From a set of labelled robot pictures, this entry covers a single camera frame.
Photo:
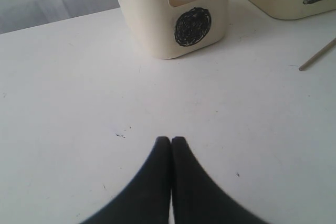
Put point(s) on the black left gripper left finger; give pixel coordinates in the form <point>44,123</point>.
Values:
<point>146,198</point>

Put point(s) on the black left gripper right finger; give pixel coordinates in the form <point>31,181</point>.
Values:
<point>196,197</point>

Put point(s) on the wooden chopstick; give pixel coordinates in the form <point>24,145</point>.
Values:
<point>318,55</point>

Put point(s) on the cream bin with circle mark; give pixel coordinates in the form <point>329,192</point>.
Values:
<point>171,28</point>

